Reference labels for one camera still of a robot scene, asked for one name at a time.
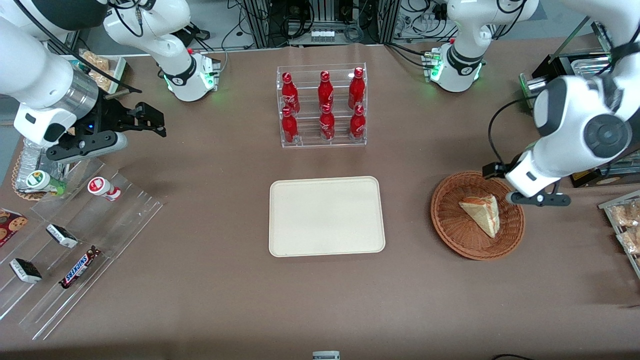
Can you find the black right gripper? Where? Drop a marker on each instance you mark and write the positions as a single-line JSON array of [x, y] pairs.
[[109, 114]]

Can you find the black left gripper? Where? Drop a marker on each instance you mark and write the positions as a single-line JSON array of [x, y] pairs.
[[508, 167]]

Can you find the triangular sandwich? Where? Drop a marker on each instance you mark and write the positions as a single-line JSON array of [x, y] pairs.
[[482, 212]]

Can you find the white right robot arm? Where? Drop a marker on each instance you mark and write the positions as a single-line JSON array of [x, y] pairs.
[[30, 75]]

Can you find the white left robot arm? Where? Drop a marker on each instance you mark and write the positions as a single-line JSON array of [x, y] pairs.
[[565, 125]]

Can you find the white bread tray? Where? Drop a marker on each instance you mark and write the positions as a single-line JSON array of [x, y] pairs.
[[120, 67]]

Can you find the brown wicker basket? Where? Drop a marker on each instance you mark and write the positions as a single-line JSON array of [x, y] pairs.
[[460, 235]]

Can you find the grey snack tray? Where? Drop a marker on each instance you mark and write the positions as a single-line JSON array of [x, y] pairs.
[[611, 222]]

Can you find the beige plastic tray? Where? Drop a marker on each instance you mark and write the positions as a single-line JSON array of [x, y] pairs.
[[320, 215]]

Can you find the packed brown bread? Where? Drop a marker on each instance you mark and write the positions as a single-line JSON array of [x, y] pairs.
[[97, 62]]

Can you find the red white yogurt bottle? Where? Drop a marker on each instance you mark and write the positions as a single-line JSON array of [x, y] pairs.
[[102, 187]]

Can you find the clear acrylic stepped shelf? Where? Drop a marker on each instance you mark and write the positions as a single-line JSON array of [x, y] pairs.
[[125, 215]]

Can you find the clear plastic container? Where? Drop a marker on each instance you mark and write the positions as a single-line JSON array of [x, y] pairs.
[[35, 157]]

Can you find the black fryer appliance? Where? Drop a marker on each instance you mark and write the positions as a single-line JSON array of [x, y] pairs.
[[555, 65]]

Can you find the green white yogurt bottle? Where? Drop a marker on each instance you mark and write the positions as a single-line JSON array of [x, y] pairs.
[[40, 181]]

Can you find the packed fried snack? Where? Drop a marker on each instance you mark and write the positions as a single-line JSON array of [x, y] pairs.
[[631, 241], [627, 214]]

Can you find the small wicker mat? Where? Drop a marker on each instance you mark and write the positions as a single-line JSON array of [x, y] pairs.
[[17, 175]]

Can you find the steel fryer pan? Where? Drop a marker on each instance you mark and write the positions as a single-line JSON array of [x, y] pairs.
[[590, 66]]

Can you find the red cola bottle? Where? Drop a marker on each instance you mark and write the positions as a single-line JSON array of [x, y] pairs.
[[289, 92], [327, 125], [289, 127], [356, 87], [325, 90], [357, 124]]

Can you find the black white snack bar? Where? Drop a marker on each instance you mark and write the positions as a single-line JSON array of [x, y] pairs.
[[26, 270], [62, 236]]

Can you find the aluminium equipment rack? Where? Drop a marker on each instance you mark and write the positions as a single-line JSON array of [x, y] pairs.
[[260, 25]]

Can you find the snickers chocolate bar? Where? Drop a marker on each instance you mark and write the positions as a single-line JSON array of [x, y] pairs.
[[79, 267]]

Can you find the clear acrylic bottle rack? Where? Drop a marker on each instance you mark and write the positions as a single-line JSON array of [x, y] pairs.
[[310, 144]]

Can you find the chocolate chip cookie pack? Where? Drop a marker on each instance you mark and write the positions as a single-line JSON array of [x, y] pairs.
[[12, 222]]

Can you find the white power strip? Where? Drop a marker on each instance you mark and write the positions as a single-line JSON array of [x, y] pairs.
[[322, 35]]

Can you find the grey white device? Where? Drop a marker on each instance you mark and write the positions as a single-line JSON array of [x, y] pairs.
[[326, 356]]

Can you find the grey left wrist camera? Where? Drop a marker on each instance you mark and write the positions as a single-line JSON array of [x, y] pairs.
[[542, 199]]

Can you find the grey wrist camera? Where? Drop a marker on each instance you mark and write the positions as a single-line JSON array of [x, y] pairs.
[[95, 144], [542, 199]]

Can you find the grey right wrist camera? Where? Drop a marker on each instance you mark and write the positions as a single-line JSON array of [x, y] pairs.
[[95, 144]]

